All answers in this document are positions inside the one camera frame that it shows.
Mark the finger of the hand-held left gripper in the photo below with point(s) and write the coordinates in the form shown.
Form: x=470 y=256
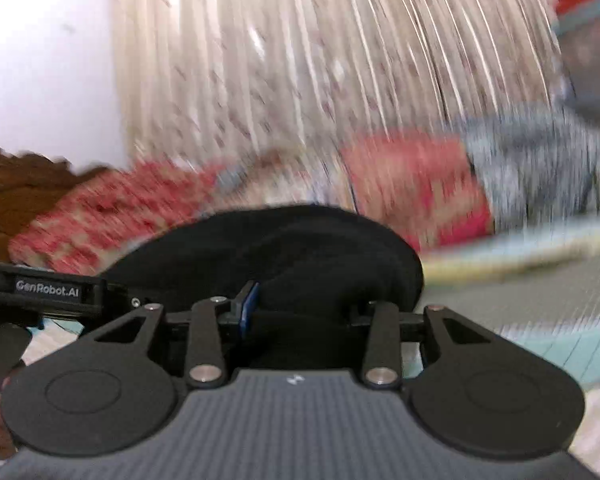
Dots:
x=125 y=302

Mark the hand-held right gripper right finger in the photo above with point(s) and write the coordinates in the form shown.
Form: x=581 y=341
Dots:
x=382 y=340

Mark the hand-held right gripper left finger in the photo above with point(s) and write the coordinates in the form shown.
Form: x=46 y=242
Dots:
x=247 y=305

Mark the black pants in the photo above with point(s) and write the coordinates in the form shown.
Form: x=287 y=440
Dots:
x=290 y=250

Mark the red floral quilt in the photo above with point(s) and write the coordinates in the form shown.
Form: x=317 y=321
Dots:
x=105 y=215

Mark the carved wooden headboard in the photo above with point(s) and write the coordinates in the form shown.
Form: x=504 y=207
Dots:
x=25 y=195

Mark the red patterned cloth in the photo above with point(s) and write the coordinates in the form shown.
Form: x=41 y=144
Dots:
x=420 y=190

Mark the patterned teal and beige bedsheet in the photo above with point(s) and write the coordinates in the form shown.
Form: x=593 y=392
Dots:
x=530 y=285

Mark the black and white patterned cloth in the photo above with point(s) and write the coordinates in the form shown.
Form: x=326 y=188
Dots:
x=530 y=170

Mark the cream floral curtain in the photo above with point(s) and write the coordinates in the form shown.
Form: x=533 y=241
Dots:
x=305 y=60

